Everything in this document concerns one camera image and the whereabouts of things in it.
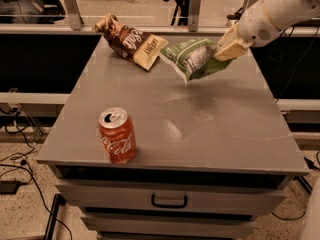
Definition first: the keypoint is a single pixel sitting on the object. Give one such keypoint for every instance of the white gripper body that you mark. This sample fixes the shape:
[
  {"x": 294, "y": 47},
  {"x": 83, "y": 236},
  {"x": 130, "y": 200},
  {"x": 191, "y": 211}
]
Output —
[{"x": 254, "y": 24}]

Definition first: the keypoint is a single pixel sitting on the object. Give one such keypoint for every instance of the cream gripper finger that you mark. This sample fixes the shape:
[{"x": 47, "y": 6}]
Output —
[
  {"x": 230, "y": 36},
  {"x": 231, "y": 48}
]

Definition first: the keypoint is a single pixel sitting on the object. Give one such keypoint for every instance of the green jalapeno chip bag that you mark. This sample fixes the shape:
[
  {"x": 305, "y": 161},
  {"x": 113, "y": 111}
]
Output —
[{"x": 193, "y": 58}]

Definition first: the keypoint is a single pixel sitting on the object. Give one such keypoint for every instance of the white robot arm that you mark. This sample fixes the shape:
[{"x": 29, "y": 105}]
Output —
[{"x": 286, "y": 13}]

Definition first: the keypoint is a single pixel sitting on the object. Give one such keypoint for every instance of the brown sea salt chip bag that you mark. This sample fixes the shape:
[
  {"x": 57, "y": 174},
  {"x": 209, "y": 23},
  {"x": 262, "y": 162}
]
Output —
[{"x": 130, "y": 43}]

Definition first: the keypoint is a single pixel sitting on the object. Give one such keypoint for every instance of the red coke can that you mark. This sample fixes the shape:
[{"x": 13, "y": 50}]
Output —
[{"x": 117, "y": 135}]

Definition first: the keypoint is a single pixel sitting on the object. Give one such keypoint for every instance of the black tripod stand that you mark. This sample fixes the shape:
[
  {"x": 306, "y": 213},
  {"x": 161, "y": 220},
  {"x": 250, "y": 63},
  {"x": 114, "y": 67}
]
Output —
[{"x": 175, "y": 0}]

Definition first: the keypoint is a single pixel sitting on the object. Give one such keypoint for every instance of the grey drawer cabinet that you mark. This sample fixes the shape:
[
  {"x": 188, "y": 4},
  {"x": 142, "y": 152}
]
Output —
[{"x": 220, "y": 140}]

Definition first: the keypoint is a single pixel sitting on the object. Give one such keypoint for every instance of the seated person in background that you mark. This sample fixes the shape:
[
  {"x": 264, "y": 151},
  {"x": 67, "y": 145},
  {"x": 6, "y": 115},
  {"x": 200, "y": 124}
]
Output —
[{"x": 31, "y": 11}]

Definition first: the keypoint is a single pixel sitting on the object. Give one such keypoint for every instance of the black power adapter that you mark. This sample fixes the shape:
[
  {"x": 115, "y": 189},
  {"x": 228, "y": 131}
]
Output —
[{"x": 9, "y": 187}]

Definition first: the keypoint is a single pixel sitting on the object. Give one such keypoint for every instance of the middle metal rail bracket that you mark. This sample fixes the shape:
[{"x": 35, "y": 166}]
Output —
[{"x": 193, "y": 15}]

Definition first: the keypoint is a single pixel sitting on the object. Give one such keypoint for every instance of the metal rail bracket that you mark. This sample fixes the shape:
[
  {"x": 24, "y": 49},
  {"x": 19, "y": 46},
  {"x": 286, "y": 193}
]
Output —
[
  {"x": 193, "y": 15},
  {"x": 73, "y": 18}
]

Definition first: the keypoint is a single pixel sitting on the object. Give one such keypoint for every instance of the left metal rail bracket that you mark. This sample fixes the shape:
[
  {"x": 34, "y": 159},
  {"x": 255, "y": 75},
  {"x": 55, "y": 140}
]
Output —
[{"x": 73, "y": 18}]

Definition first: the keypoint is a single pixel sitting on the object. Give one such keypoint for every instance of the black drawer handle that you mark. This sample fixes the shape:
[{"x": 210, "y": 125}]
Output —
[{"x": 169, "y": 203}]

